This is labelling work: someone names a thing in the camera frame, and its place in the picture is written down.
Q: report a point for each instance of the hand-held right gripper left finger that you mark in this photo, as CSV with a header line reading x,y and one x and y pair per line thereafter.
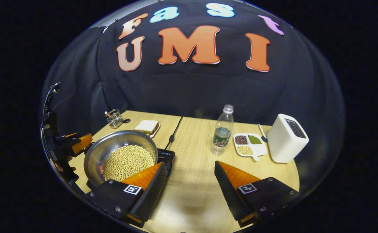
x,y
151,197

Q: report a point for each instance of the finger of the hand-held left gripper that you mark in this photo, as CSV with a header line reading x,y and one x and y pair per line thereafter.
x,y
84,140

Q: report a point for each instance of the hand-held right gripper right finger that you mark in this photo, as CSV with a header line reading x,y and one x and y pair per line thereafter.
x,y
231,194

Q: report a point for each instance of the pile of yellow soybeans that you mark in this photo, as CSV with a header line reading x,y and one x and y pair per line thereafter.
x,y
127,161

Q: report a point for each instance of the black induction cooktop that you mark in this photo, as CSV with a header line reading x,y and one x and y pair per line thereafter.
x,y
167,155

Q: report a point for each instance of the small pile of yellow beans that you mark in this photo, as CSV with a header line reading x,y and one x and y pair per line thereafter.
x,y
244,150

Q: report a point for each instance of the white divided dish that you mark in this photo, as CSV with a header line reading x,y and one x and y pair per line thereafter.
x,y
260,150

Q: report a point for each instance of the pile of red beans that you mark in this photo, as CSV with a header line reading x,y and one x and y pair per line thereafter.
x,y
241,139

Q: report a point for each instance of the pile of green beans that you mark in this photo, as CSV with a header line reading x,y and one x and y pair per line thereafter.
x,y
254,139

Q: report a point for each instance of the clear plastic water bottle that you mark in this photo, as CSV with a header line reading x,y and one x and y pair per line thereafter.
x,y
222,132

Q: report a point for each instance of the sandwich with lettuce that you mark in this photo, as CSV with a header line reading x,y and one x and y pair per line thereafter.
x,y
146,126

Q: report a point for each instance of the white sandwich plate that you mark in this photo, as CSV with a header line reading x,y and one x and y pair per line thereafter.
x,y
156,132

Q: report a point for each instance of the white toaster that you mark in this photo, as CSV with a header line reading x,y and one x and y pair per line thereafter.
x,y
282,145

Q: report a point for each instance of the black backdrop cloth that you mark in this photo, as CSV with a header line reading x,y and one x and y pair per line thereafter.
x,y
192,90

